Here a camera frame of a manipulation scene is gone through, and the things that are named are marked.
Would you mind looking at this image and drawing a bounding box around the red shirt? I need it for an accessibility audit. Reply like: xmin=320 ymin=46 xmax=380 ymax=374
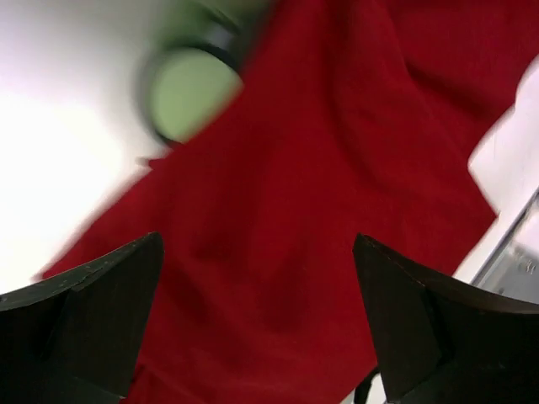
xmin=48 ymin=1 xmax=538 ymax=403

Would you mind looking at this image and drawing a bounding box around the green suitcase blue lining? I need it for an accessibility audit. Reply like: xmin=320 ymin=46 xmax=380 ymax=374
xmin=136 ymin=1 xmax=275 ymax=147

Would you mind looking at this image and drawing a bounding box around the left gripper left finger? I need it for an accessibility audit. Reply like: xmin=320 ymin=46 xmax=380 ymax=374
xmin=1 ymin=233 xmax=163 ymax=404

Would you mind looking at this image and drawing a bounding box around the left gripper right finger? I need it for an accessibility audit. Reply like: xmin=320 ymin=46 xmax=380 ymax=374
xmin=353 ymin=235 xmax=538 ymax=403

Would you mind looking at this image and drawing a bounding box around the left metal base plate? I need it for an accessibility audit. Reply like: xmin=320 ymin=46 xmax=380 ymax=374
xmin=472 ymin=199 xmax=538 ymax=304

